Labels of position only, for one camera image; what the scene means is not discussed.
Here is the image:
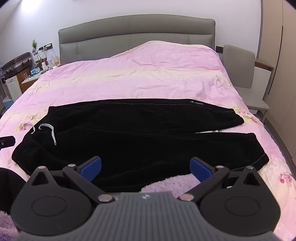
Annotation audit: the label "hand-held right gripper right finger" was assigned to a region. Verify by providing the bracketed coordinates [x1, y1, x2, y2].
[178, 157, 263, 204]

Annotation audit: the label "grey upholstered bed headboard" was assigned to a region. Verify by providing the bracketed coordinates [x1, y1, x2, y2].
[58, 14, 216, 65]

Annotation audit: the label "grey chair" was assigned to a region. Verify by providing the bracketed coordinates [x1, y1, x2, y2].
[222, 44, 270, 122]

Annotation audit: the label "white nightstand with brown top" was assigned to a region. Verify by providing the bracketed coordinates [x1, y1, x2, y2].
[252, 59, 274, 99]

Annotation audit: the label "dark cloth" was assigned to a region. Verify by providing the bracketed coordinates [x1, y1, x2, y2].
[0, 169, 25, 216]

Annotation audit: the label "beige wardrobe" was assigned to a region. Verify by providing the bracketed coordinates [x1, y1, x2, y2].
[254, 0, 296, 142]

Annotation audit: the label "white cabinet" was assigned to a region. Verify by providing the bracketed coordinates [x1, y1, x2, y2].
[6, 75, 23, 101]

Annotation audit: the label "black pants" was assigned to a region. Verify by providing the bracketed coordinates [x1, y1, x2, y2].
[11, 98, 270, 192]

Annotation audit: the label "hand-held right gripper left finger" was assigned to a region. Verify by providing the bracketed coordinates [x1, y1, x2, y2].
[30, 156, 115, 204]

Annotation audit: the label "purple fluffy garment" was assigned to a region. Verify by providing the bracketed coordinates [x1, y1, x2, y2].
[0, 173, 201, 234]

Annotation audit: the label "pink floral blanket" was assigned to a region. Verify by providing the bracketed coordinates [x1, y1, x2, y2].
[0, 40, 296, 232]

